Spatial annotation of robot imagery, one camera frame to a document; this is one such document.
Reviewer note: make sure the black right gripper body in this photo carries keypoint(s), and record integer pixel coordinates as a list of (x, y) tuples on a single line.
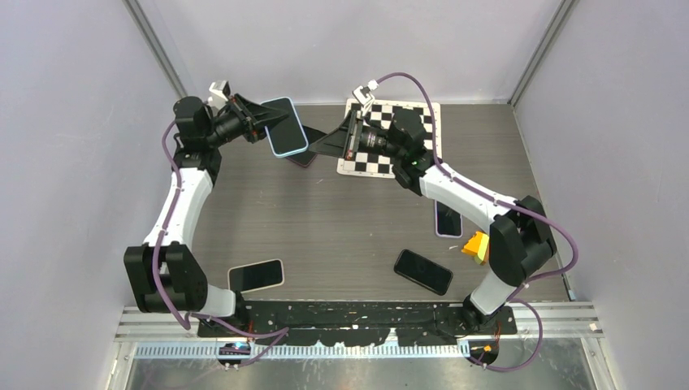
[(365, 139)]

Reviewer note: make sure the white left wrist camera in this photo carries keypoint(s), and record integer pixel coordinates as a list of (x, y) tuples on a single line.
[(220, 92)]

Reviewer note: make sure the phone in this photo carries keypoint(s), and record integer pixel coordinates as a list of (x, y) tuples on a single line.
[(256, 276), (448, 223), (288, 137), (423, 272), (303, 159)]

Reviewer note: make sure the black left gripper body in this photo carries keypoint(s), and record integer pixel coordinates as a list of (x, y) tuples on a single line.
[(236, 123)]

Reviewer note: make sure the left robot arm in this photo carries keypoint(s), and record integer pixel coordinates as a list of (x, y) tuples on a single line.
[(164, 275)]

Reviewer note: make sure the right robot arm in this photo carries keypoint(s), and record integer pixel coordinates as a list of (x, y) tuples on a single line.
[(520, 241)]

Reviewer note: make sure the phone in lilac case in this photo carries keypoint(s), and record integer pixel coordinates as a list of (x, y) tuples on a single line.
[(448, 223)]

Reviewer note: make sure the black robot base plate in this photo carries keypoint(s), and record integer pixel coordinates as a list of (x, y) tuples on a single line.
[(367, 323)]

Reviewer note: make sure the phone in black case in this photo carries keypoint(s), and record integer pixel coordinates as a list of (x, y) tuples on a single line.
[(423, 272)]

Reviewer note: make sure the aluminium front rail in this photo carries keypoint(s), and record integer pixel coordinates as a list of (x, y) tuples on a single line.
[(156, 336)]

